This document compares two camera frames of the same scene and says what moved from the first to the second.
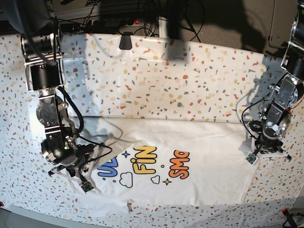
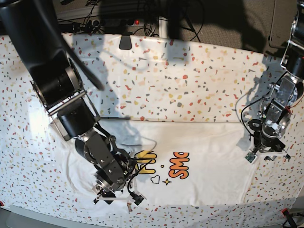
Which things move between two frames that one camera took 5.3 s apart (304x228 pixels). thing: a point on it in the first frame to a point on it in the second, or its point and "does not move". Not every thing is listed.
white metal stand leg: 163,27 does not move
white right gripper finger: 275,154 does not move
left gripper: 64,152 to 109,178
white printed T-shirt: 167,161 does not move
